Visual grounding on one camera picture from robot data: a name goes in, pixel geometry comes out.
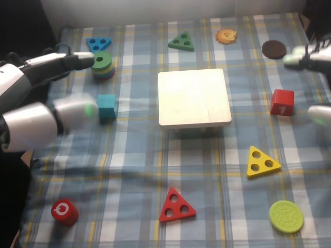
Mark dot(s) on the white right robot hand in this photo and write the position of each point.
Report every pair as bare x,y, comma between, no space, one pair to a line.
293,59

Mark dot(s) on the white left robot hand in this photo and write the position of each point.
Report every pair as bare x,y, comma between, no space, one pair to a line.
11,77

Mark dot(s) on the red cube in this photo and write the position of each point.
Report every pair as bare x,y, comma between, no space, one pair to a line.
282,102

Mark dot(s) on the teal cube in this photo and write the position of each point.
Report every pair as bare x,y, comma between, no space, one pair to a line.
106,108

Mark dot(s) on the blue triangle with holes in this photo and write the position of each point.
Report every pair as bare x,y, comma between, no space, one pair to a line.
91,41

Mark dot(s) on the green triangle with holes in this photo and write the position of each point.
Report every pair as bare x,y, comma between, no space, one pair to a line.
190,47

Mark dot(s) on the yellow triangle with holes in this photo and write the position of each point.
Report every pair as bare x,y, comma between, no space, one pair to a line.
276,165

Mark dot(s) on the red cylinder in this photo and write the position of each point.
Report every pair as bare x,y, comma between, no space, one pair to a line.
64,217

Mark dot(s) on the red triangle with holes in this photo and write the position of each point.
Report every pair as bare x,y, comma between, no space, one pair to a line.
178,218

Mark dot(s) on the brown round cookie toy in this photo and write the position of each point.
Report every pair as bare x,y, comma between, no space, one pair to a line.
274,50

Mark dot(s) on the tan flower cookie toy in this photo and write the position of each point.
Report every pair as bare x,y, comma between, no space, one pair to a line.
222,38

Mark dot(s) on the small white wooden table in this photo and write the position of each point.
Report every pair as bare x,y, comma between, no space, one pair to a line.
194,98

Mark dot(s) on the white backdrop board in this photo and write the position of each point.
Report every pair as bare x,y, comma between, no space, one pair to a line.
155,10

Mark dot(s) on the green sandwich cookie toy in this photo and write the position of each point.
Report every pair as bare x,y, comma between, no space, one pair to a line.
285,217

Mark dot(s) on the blue plaid tablecloth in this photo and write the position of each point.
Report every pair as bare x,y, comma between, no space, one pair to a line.
144,168

